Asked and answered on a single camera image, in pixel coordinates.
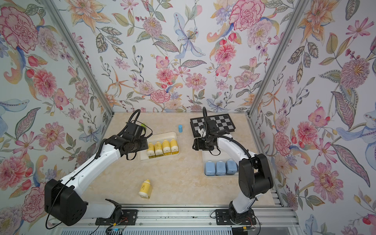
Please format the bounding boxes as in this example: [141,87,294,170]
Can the white tray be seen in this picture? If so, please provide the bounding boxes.
[202,150,239,178]
[137,132,180,162]

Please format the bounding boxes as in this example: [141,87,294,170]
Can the yellow sharpener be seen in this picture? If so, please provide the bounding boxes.
[146,143,156,159]
[170,139,179,154]
[162,140,171,155]
[154,142,164,157]
[139,179,152,199]

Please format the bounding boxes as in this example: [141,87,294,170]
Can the blue sharpener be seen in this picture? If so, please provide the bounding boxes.
[204,161,216,176]
[215,161,227,176]
[226,160,238,175]

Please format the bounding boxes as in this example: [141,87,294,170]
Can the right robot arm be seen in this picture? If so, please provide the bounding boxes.
[193,107,274,225]

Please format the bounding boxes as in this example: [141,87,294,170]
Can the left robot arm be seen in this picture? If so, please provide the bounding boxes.
[45,109,151,226]

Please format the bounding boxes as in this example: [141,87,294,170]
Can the black white checkerboard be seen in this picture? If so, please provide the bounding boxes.
[190,114,236,138]

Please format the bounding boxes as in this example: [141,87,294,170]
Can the blue cylinder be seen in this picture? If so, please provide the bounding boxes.
[178,124,183,133]

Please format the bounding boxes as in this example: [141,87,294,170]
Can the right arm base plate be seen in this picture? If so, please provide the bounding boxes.
[214,208,257,226]

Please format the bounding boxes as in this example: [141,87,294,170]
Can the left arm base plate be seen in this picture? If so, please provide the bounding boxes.
[95,209,138,226]

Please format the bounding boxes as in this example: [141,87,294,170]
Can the aluminium mounting rail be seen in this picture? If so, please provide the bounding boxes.
[49,206,302,235]

